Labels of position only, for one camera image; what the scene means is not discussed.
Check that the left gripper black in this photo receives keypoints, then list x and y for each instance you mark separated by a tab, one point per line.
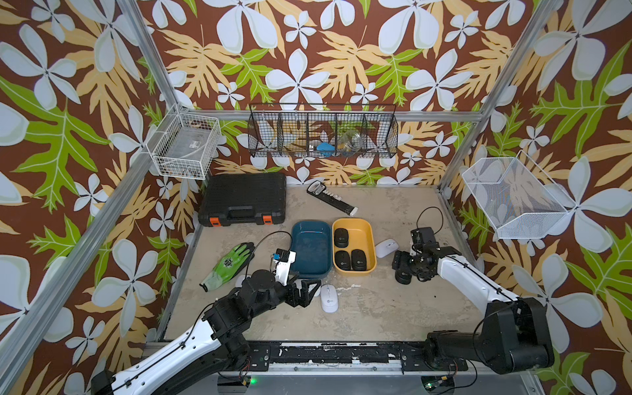
294	299

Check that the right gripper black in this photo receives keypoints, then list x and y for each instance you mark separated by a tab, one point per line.
400	262

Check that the white mouse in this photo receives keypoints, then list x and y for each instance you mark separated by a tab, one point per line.
386	247
329	298

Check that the black mouse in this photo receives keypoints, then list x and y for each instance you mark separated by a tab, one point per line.
341	238
403	276
343	260
359	260

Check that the teal plastic storage box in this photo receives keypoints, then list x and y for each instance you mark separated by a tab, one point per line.
312	242

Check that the yellow plastic storage box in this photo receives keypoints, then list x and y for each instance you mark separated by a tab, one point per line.
360	237

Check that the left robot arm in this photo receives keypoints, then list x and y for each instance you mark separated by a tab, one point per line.
213	344

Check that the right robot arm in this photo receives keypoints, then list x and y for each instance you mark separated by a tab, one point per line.
513	334

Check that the green cloth glove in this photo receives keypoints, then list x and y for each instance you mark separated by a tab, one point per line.
228	266

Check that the black lint roller stick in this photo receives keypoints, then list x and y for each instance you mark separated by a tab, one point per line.
320	191

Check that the black tool case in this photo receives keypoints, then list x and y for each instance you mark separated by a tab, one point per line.
232	199

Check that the white mesh basket right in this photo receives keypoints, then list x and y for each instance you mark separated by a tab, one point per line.
520	200

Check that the clear glass jar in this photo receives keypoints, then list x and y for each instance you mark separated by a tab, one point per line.
349	142

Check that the blue lid in basket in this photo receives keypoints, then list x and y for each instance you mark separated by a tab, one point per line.
326	150

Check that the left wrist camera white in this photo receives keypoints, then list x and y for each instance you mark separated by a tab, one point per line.
281	264

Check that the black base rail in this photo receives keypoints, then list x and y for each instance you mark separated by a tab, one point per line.
264	356

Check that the black wire basket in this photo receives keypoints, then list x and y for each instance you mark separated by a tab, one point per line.
296	129

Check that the white wire basket left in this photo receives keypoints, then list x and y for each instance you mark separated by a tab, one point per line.
184	144

